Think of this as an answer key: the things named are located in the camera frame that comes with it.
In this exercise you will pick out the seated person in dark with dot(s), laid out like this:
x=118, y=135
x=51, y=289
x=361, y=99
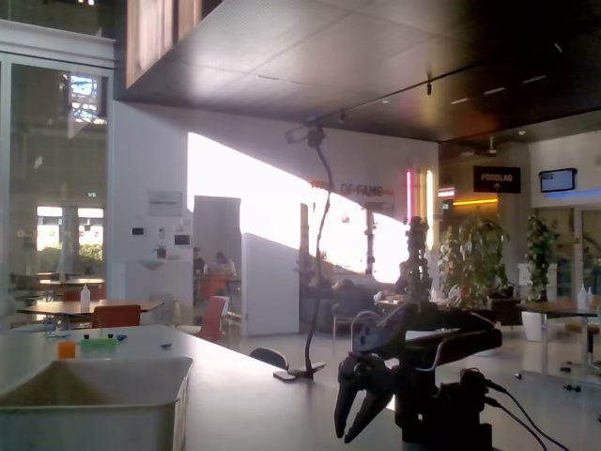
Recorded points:
x=199, y=263

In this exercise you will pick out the dark wooden table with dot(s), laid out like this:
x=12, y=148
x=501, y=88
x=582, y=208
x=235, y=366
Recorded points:
x=559, y=307

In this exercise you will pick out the wall monitor screen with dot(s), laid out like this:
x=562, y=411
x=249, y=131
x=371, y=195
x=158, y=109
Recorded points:
x=557, y=181

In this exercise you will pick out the large leafy potted plant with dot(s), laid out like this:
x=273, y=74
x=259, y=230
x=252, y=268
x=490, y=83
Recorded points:
x=474, y=268

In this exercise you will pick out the pink neon tube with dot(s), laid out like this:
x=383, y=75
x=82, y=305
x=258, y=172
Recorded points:
x=409, y=197

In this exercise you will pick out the tall plant in white pot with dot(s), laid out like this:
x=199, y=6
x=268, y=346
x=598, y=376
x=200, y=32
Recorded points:
x=540, y=253

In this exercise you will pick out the dark climbing plant column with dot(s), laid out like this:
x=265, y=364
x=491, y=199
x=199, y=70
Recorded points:
x=417, y=263

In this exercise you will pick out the white wall poster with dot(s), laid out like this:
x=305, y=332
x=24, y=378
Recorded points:
x=164, y=203

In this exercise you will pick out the red chair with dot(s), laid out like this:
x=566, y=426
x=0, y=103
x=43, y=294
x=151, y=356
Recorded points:
x=212, y=319

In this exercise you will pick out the black gooseneck clamp holder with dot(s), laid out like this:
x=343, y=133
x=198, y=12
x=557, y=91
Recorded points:
x=320, y=244

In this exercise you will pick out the white plastic bin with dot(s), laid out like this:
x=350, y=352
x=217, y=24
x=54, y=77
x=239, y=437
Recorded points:
x=94, y=413

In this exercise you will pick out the orange block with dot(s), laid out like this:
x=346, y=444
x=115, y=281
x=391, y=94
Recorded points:
x=66, y=350

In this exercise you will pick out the white squeeze bottle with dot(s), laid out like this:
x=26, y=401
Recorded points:
x=85, y=297

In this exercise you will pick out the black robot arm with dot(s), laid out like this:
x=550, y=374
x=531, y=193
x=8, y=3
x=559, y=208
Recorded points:
x=469, y=343

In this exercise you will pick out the seated person in light top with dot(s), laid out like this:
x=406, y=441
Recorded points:
x=226, y=263

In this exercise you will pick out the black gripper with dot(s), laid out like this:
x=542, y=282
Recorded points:
x=367, y=374

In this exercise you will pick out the clear bottle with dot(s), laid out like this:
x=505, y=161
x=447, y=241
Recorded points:
x=582, y=297

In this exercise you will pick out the light blue flat piece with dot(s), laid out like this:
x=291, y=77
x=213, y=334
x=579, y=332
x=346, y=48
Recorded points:
x=56, y=334

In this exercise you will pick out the black chair back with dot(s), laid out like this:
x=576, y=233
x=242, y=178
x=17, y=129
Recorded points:
x=268, y=357

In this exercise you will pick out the seated person at table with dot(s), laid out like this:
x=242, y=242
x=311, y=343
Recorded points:
x=402, y=279

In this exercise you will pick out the orange chair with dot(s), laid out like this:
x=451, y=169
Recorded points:
x=116, y=315

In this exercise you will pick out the green flat block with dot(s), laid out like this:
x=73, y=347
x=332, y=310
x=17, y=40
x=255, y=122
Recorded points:
x=98, y=345

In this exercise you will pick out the white light tube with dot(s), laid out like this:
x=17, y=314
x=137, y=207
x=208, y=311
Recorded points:
x=429, y=206

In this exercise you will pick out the small potted shelf plant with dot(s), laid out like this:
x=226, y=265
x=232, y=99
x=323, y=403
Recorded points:
x=160, y=251

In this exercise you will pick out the white partition cabinet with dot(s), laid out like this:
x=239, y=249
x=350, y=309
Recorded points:
x=270, y=286

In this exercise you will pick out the wooden cafe table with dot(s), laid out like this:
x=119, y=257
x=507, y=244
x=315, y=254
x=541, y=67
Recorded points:
x=70, y=307

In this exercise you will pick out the webcam on gooseneck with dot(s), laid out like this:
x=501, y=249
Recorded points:
x=305, y=134

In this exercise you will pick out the black foodlab sign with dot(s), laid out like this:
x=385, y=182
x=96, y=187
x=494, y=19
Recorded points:
x=497, y=179

